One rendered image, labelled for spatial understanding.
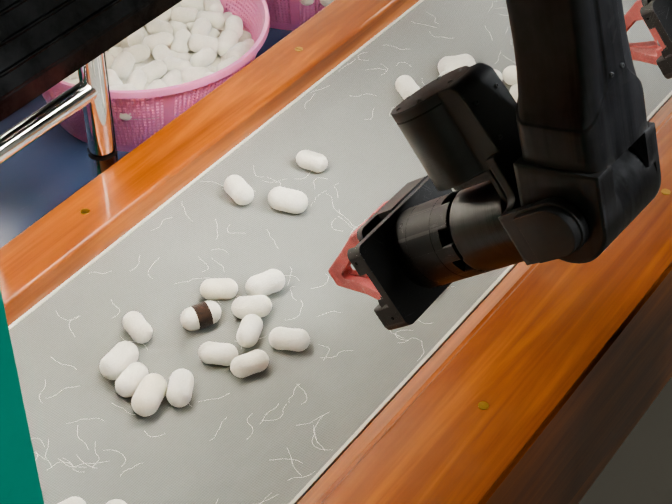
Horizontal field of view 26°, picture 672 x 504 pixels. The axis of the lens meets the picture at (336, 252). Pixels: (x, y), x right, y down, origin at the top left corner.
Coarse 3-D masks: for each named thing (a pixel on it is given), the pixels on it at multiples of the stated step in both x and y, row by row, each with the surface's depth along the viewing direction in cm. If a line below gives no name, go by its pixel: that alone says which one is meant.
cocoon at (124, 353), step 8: (120, 344) 114; (128, 344) 114; (112, 352) 114; (120, 352) 114; (128, 352) 114; (136, 352) 114; (104, 360) 113; (112, 360) 113; (120, 360) 113; (128, 360) 114; (136, 360) 115; (104, 368) 113; (112, 368) 113; (120, 368) 113; (104, 376) 113; (112, 376) 113
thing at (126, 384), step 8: (128, 368) 113; (136, 368) 113; (144, 368) 113; (120, 376) 112; (128, 376) 112; (136, 376) 112; (144, 376) 113; (120, 384) 112; (128, 384) 112; (136, 384) 112; (120, 392) 112; (128, 392) 112
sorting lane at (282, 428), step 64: (448, 0) 157; (384, 64) 148; (512, 64) 148; (640, 64) 148; (320, 128) 140; (384, 128) 140; (192, 192) 132; (256, 192) 132; (320, 192) 132; (384, 192) 132; (128, 256) 125; (192, 256) 125; (256, 256) 125; (320, 256) 125; (64, 320) 119; (320, 320) 119; (448, 320) 119; (64, 384) 114; (256, 384) 114; (320, 384) 114; (384, 384) 114; (64, 448) 109; (128, 448) 109; (192, 448) 109; (256, 448) 109; (320, 448) 109
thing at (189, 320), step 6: (210, 300) 119; (210, 306) 118; (216, 306) 118; (186, 312) 117; (192, 312) 117; (216, 312) 118; (180, 318) 118; (186, 318) 117; (192, 318) 117; (216, 318) 118; (186, 324) 117; (192, 324) 117; (198, 324) 117; (192, 330) 118
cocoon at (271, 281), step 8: (264, 272) 121; (272, 272) 121; (280, 272) 121; (248, 280) 120; (256, 280) 120; (264, 280) 120; (272, 280) 120; (280, 280) 121; (248, 288) 120; (256, 288) 120; (264, 288) 120; (272, 288) 121; (280, 288) 121
